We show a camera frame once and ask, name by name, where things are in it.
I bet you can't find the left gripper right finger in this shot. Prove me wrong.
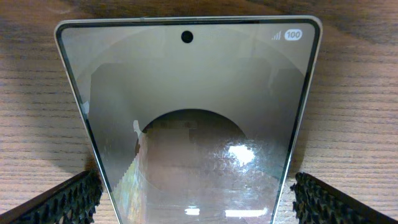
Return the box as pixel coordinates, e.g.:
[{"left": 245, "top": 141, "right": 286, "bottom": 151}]
[{"left": 290, "top": 172, "right": 397, "bottom": 224}]

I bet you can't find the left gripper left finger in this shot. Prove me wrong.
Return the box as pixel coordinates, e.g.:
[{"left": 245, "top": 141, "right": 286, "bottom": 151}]
[{"left": 1, "top": 170, "right": 103, "bottom": 224}]

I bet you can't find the Galaxy S25 Ultra smartphone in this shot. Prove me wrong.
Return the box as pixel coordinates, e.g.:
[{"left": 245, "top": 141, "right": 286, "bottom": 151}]
[{"left": 54, "top": 15, "right": 323, "bottom": 223}]

